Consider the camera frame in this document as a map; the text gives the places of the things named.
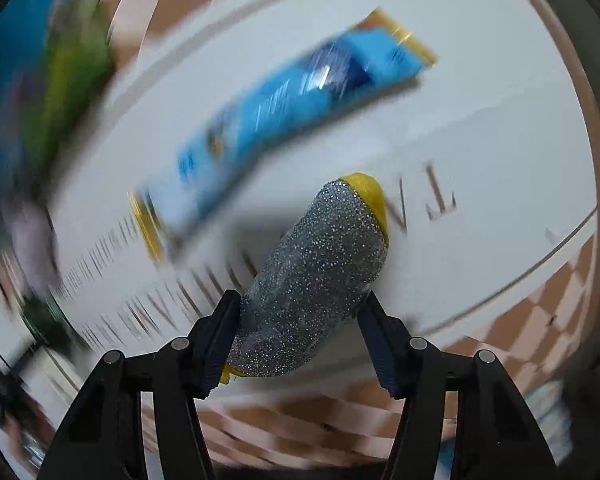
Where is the white printed checkered mat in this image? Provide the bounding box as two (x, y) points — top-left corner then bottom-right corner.
(0, 0), (600, 475)

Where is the blue green blurred cloth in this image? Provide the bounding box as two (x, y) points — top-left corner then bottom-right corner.
(0, 0), (116, 261)

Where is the silver glitter yellow sponge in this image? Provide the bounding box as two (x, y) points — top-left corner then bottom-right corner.
(219, 172), (391, 386)

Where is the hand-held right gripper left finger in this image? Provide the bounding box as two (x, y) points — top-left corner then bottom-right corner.
(36, 289), (243, 480)

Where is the blue snack packet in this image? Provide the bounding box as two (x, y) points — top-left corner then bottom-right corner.
(128, 7), (440, 261)

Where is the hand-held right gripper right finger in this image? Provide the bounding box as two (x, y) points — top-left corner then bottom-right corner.
(356, 291), (564, 480)

